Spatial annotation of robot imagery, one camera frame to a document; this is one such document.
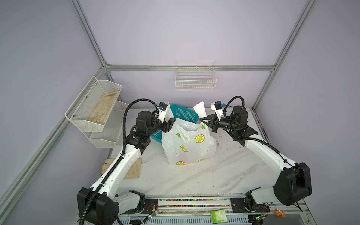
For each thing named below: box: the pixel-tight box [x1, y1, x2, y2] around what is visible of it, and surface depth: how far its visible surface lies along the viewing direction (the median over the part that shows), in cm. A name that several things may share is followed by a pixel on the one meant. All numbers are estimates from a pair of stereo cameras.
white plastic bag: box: [161, 101, 217, 166], surface depth 80 cm
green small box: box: [211, 209, 228, 225], surface depth 70 cm
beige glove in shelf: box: [88, 90, 120, 125], surface depth 81 cm
